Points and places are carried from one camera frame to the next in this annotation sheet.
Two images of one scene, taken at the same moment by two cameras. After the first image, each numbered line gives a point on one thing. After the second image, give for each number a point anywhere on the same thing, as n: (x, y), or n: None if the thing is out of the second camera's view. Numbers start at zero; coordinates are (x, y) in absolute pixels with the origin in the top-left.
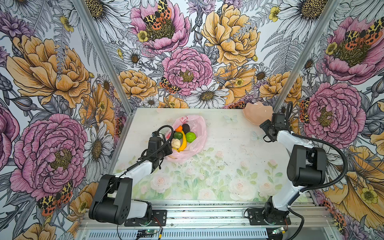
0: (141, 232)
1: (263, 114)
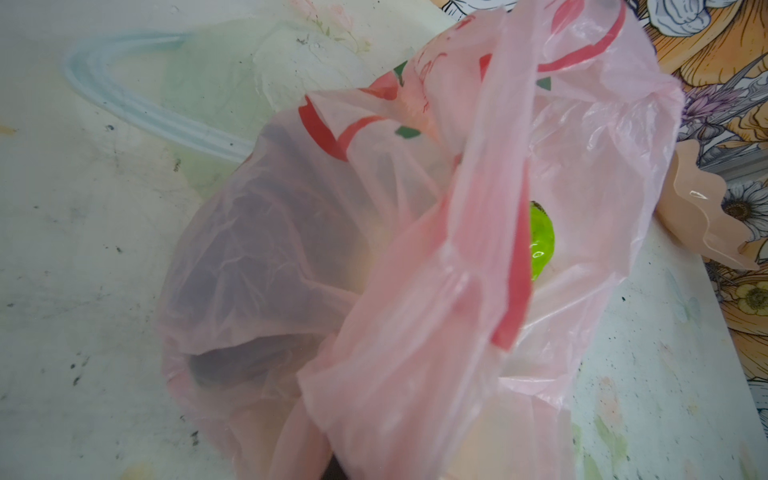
0: None
1: (691, 213)
